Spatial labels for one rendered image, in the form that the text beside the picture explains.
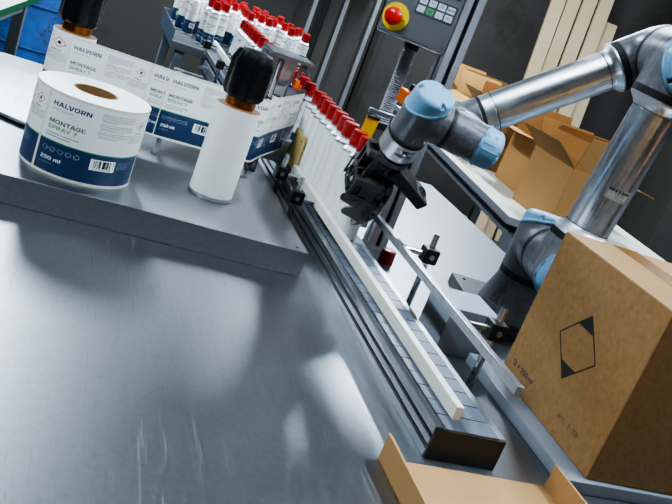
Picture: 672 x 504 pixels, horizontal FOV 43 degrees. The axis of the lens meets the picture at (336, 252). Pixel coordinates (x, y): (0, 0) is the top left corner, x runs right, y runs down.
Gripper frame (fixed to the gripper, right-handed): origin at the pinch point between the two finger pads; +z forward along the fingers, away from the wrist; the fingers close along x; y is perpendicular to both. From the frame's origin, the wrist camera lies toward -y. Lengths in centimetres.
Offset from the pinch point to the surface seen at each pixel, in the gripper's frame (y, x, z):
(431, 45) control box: -9.0, -35.1, -21.5
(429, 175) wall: -224, -352, 287
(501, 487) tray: -4, 67, -27
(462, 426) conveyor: 2, 60, -28
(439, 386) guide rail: 5, 54, -28
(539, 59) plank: -252, -376, 171
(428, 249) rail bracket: -7.8, 14.3, -12.1
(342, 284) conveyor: 5.4, 19.4, -2.5
